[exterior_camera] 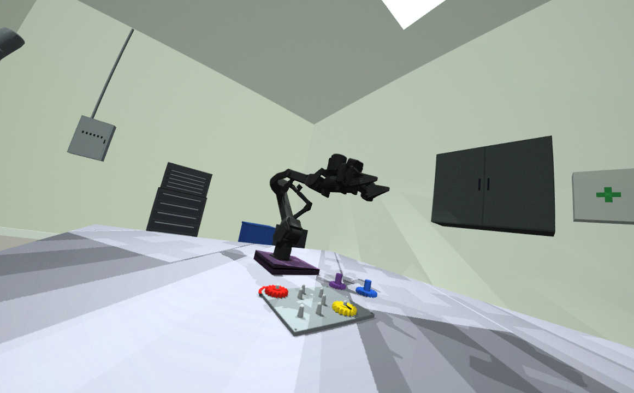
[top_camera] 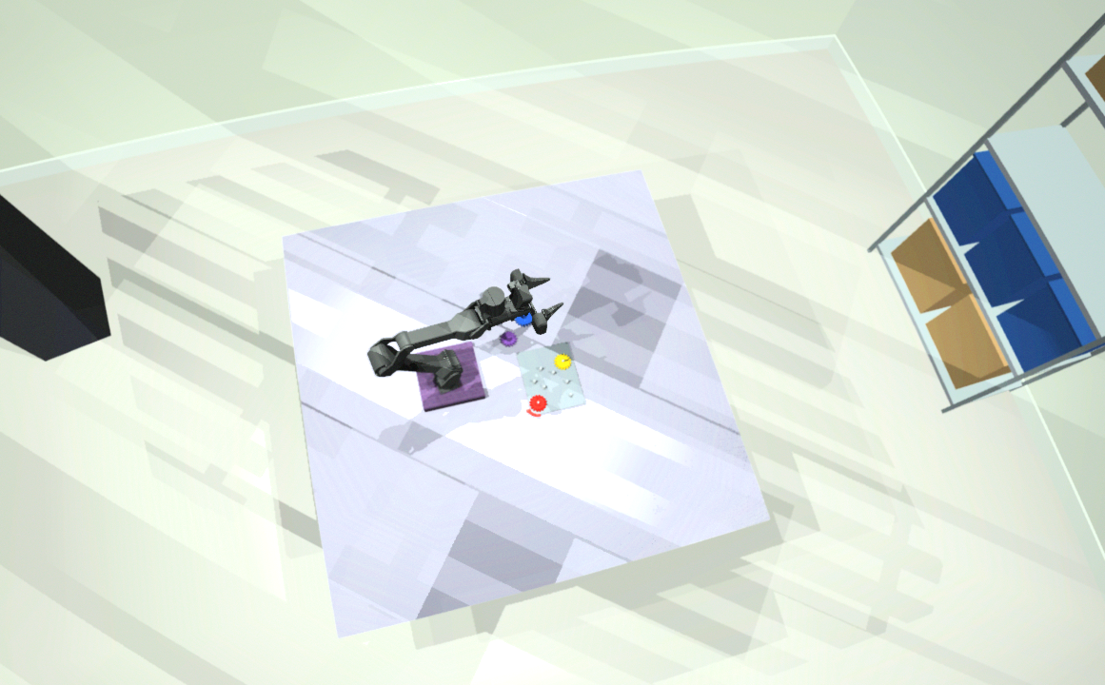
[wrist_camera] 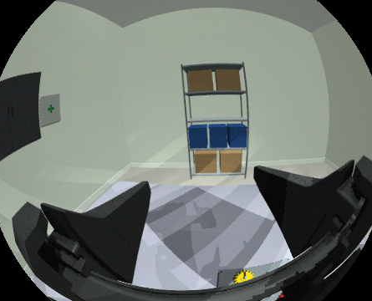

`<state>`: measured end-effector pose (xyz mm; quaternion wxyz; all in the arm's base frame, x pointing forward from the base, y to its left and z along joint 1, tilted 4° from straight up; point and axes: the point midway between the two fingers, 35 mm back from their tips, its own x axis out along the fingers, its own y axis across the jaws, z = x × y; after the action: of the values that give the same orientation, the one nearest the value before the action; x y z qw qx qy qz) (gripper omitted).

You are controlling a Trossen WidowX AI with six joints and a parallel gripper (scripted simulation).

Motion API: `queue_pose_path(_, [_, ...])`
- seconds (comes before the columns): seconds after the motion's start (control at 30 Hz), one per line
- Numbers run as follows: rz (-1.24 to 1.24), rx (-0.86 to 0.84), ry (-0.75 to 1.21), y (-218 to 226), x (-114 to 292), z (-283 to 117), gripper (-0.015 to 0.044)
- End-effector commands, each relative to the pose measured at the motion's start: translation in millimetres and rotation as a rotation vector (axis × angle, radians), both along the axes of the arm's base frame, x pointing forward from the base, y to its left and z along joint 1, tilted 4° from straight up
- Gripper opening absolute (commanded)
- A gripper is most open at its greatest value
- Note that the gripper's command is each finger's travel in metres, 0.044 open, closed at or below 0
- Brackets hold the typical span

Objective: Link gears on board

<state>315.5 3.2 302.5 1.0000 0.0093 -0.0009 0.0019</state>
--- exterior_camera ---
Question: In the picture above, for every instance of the red gear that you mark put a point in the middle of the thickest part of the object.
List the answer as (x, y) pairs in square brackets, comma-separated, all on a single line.
[(271, 290)]

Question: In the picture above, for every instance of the purple gear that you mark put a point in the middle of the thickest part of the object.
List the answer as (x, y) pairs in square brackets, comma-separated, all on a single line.
[(337, 283)]

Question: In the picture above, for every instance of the yellow gear with black stripe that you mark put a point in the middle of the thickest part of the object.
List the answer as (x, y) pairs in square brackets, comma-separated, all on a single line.
[(344, 310)]

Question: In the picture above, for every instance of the blue gear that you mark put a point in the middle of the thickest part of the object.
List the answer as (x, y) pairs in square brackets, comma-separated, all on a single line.
[(366, 291)]

